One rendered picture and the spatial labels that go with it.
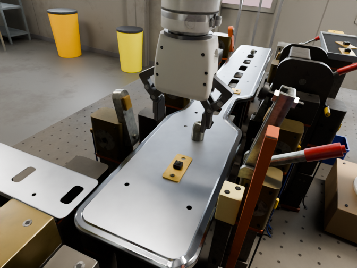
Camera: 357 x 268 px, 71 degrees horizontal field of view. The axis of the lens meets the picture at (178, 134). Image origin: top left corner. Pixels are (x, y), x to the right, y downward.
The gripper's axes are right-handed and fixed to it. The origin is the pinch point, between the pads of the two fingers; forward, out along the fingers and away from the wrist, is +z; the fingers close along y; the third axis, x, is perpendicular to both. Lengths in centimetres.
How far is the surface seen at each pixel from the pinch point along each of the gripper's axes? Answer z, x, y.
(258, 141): -0.6, 1.8, -14.3
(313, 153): -0.5, 0.9, -22.6
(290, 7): 7, -302, -11
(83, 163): 14.3, 5.8, 20.3
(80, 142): 42, -29, 56
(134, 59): 91, -273, 179
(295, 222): 42, -25, -32
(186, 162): 11.9, -2.1, -1.1
